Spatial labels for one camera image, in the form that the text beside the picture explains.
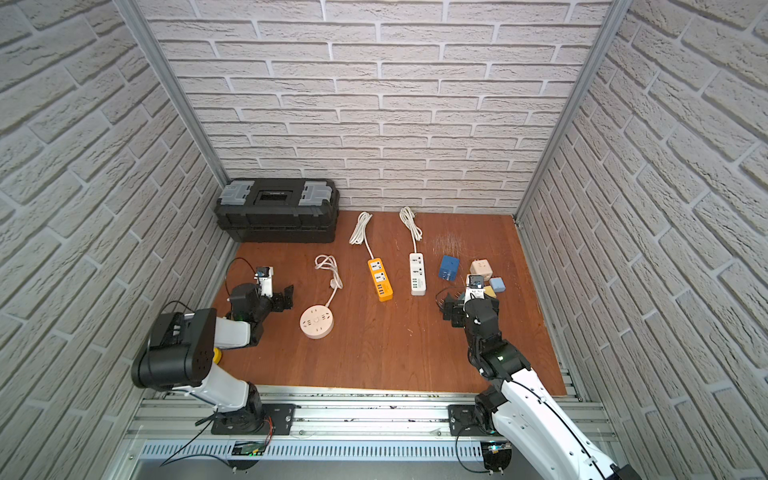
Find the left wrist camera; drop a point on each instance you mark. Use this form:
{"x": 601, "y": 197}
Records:
{"x": 264, "y": 280}

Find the white power strip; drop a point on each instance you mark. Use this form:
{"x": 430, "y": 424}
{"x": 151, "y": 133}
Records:
{"x": 417, "y": 274}

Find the light blue charger plug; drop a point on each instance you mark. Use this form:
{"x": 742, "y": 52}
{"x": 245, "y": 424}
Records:
{"x": 497, "y": 285}

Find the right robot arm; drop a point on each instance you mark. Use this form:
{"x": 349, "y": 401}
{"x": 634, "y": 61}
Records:
{"x": 518, "y": 407}

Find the blue cube adapter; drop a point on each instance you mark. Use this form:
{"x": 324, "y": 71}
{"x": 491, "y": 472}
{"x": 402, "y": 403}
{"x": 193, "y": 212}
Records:
{"x": 449, "y": 267}

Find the orange power strip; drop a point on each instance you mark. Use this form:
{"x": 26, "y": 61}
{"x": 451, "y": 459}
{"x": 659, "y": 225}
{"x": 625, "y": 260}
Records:
{"x": 381, "y": 280}

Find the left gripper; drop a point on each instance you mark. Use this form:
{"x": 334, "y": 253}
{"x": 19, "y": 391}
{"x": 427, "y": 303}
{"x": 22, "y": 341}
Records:
{"x": 275, "y": 300}

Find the beige plug adapter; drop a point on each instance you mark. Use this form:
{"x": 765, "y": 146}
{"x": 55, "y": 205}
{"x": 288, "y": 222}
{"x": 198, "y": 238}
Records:
{"x": 481, "y": 267}

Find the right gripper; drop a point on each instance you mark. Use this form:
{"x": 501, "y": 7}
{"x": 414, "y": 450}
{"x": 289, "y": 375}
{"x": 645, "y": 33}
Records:
{"x": 457, "y": 308}

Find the aluminium mounting rail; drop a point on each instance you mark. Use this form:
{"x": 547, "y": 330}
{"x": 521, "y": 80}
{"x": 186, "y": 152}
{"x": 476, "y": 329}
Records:
{"x": 317, "y": 423}

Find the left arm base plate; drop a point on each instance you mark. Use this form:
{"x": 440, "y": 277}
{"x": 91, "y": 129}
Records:
{"x": 271, "y": 418}

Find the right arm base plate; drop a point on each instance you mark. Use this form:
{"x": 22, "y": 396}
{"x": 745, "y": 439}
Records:
{"x": 475, "y": 421}

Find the round white socket base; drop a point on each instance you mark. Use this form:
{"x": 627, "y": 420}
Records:
{"x": 317, "y": 322}

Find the black plastic toolbox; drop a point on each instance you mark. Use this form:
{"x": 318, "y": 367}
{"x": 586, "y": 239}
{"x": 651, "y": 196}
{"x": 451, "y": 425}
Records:
{"x": 279, "y": 210}

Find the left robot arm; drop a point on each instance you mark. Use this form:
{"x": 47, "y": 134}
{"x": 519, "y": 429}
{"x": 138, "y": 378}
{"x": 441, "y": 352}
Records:
{"x": 179, "y": 355}

